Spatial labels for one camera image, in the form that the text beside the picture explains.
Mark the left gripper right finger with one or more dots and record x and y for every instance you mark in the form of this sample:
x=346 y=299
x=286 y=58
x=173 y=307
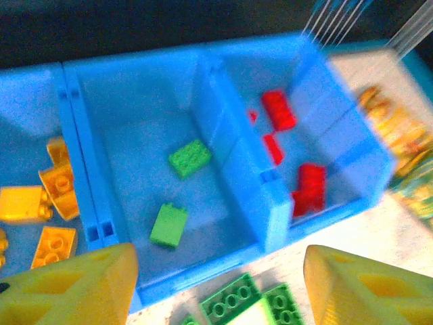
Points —
x=368 y=294

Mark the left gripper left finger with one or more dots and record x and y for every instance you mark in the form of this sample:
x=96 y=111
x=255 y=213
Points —
x=67 y=291

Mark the green lego brick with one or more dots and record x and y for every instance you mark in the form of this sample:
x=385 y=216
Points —
x=168 y=225
x=189 y=157
x=230 y=299
x=189 y=320
x=282 y=304

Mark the yellow lego disc brick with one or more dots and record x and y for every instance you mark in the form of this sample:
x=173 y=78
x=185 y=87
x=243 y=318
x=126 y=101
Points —
x=59 y=186

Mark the red lego brick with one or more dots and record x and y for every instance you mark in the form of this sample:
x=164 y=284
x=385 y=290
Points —
x=279 y=110
x=313 y=177
x=306 y=203
x=273 y=149

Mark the green snack bag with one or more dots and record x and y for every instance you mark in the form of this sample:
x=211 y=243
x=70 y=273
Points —
x=419 y=199

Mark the blue three-compartment bin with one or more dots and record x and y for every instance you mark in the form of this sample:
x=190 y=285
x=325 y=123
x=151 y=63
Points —
x=135 y=135

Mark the yellow snack bag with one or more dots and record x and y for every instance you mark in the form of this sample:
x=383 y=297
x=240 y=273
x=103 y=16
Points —
x=389 y=125

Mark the aluminium frame post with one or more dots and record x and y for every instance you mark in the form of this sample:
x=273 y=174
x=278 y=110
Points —
x=411 y=30

